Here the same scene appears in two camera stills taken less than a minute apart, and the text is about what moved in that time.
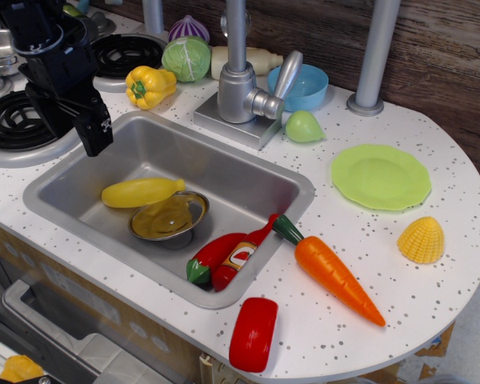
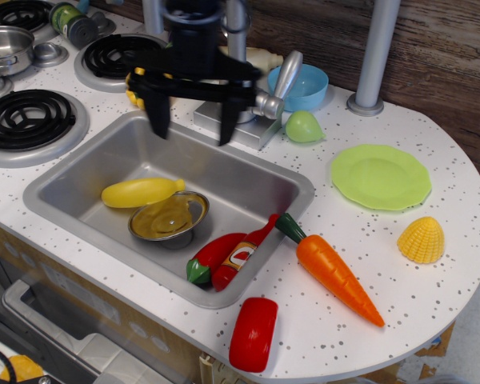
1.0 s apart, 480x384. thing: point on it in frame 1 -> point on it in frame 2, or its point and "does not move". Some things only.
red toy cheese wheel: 252,334 does not move
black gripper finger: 95,130 -> 230,114
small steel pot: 0,57 does not move
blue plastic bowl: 310,91 does not move
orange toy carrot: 316,257 does not move
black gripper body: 61,64 -> 193,65
